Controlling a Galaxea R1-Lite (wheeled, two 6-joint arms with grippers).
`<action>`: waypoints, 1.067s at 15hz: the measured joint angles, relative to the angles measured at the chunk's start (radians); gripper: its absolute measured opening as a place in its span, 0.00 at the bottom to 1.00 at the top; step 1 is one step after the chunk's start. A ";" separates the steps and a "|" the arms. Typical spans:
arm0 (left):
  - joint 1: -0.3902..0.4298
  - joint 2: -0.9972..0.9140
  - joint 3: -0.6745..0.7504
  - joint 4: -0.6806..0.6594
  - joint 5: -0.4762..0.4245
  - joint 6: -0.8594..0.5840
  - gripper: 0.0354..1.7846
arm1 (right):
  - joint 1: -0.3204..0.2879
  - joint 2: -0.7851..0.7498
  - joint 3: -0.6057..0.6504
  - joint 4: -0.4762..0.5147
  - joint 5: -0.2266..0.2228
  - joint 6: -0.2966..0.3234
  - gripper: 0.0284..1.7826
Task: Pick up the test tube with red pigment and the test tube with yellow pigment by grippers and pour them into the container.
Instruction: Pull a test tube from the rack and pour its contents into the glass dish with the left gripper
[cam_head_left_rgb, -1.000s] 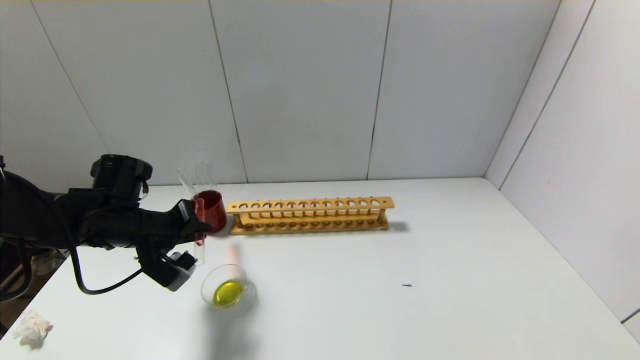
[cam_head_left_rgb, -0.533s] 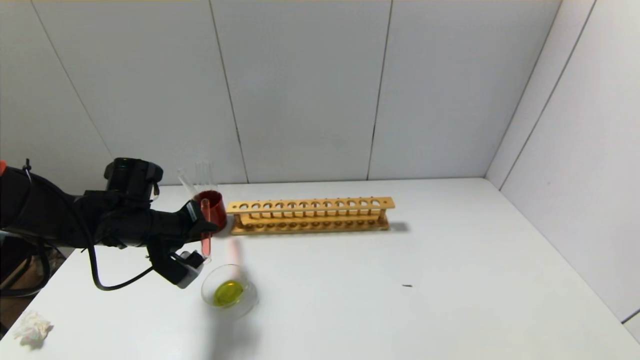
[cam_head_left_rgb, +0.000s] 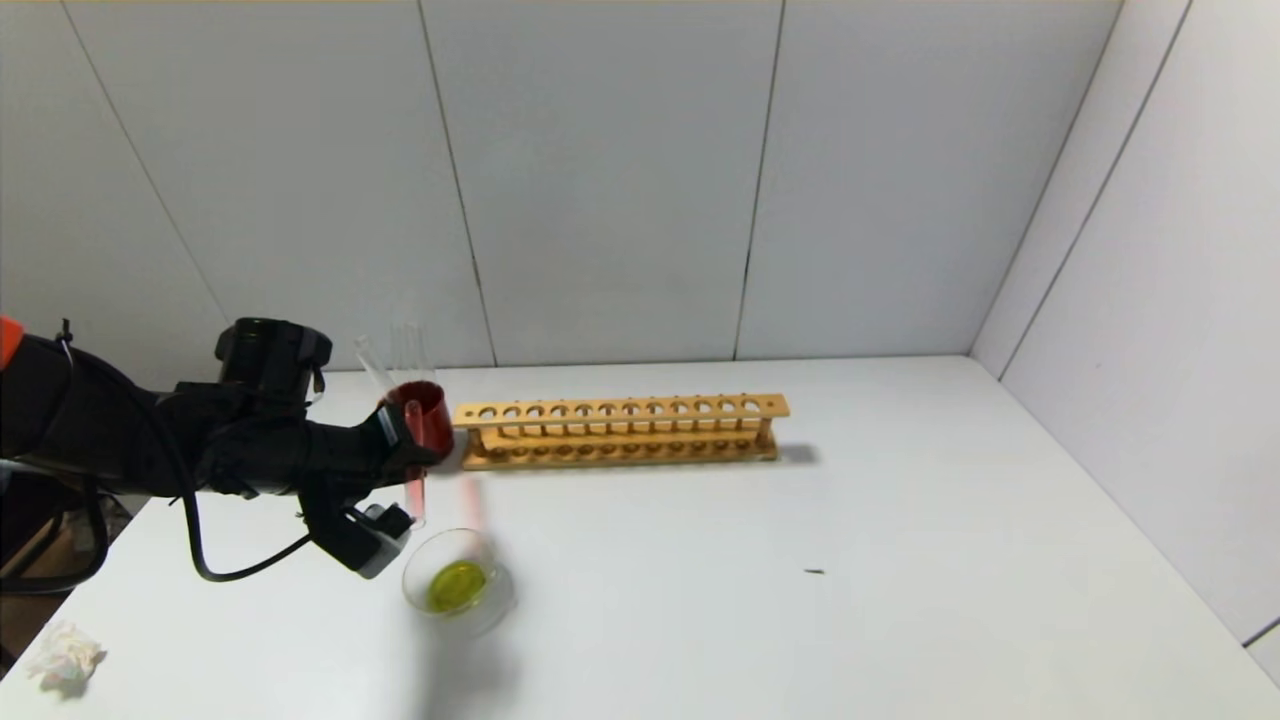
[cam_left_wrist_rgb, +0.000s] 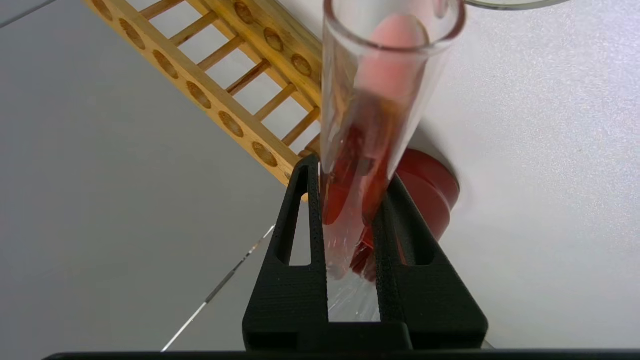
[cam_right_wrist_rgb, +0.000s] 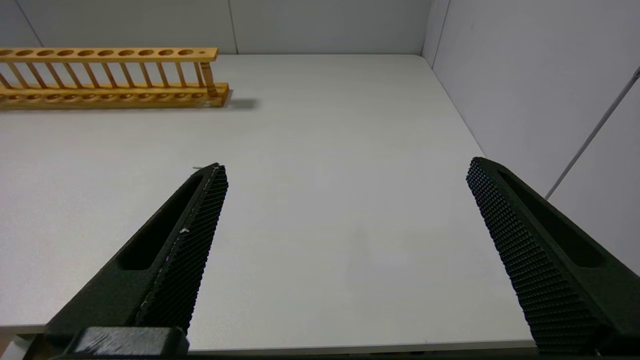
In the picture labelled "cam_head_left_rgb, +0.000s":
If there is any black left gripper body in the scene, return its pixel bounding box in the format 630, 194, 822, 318
305, 402, 422, 488

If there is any yellow pigment glass test tube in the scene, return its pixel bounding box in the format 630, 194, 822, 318
354, 335, 397, 399

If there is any red pigment glass test tube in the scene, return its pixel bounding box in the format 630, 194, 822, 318
400, 396, 429, 529

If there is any empty clear glass tube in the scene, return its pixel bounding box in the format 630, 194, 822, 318
392, 322, 437, 387

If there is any wooden test tube rack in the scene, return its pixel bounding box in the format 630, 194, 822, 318
453, 393, 790, 471

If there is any dark red cup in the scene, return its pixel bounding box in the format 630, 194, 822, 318
384, 381, 456, 469

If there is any clear glass dish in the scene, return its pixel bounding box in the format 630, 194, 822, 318
402, 528, 518, 638

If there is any crumpled white tissue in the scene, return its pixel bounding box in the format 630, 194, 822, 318
27, 620, 109, 694

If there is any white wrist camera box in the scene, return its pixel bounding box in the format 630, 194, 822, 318
344, 503, 415, 580

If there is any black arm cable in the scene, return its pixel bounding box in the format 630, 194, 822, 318
178, 468, 323, 584

